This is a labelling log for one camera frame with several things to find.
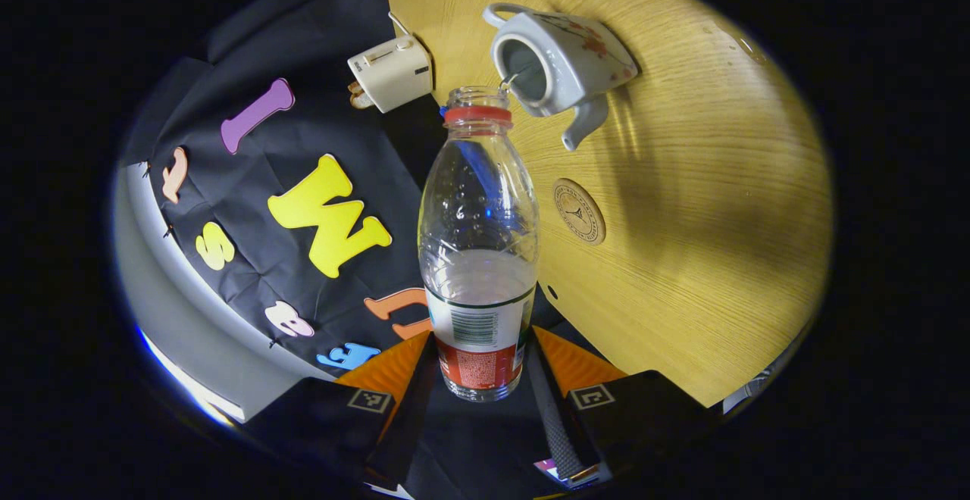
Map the black backdrop cloth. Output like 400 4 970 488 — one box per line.
121 0 577 497

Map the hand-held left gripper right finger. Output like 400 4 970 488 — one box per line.
525 326 719 486

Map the white ceramic teacup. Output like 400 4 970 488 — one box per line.
483 2 640 152

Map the white toaster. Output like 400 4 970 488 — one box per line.
347 34 433 114

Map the clear plastic water bottle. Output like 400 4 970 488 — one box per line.
418 86 540 402

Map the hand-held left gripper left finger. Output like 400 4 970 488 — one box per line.
242 331 439 489

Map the round wooden coaster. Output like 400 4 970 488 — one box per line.
552 177 607 246

